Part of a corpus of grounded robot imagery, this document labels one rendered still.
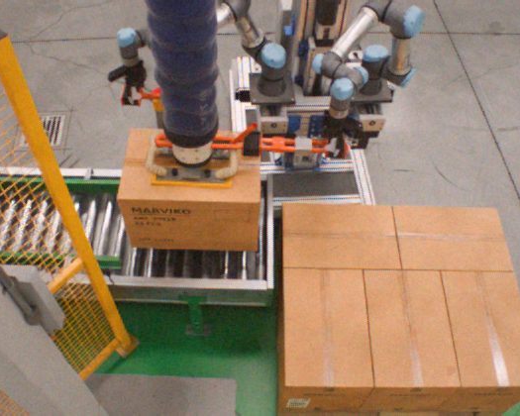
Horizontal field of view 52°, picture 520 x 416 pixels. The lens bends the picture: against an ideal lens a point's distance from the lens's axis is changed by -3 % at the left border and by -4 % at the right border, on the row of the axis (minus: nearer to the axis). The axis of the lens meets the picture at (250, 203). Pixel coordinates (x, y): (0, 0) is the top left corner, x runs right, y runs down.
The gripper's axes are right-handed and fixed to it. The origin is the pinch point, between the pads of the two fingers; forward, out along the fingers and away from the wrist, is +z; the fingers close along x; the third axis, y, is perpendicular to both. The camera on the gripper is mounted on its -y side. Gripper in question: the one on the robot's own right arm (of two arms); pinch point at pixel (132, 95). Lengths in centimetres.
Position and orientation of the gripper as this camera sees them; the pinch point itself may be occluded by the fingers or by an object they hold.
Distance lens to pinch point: 256.9
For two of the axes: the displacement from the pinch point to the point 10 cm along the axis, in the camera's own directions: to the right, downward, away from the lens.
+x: 0.3, -8.2, 5.8
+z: -0.2, 5.8, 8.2
